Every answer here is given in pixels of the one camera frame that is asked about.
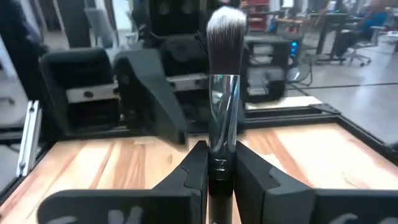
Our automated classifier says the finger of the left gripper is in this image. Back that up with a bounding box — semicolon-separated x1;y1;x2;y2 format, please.
114;49;189;146
238;102;247;135

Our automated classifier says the white-tipped black makeup brush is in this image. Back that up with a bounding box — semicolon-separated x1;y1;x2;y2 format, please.
206;6;248;224

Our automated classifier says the black aluminium table frame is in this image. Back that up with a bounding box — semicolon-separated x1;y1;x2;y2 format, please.
0;102;398;203

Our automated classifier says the person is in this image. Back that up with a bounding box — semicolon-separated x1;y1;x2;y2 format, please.
334;0;394;58

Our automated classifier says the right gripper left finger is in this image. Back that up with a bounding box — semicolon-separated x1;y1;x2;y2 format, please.
37;140;208;224

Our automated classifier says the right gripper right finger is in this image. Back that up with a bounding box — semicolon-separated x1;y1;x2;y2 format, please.
233;141;398;224

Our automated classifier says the grey office chair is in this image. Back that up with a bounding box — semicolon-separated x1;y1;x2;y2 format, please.
340;26;388;68

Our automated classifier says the silver aluminium profile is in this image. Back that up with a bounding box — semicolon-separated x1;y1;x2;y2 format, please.
15;99;43;178

